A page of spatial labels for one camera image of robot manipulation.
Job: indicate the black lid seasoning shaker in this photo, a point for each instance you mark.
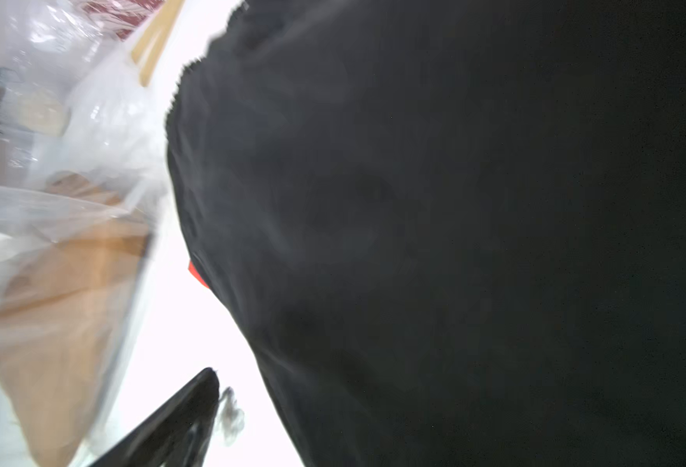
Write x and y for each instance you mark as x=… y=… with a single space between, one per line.
x=32 y=107

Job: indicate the red trousers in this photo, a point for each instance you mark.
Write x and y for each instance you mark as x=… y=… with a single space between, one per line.
x=196 y=274

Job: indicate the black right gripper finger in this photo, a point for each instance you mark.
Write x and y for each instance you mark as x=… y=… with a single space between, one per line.
x=178 y=434

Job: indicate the black trousers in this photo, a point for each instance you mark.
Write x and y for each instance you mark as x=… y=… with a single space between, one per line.
x=453 y=233

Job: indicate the brown trousers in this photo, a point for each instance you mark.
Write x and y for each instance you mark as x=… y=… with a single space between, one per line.
x=71 y=253

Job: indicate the clear plastic vacuum bag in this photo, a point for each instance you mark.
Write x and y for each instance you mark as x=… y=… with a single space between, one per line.
x=114 y=125

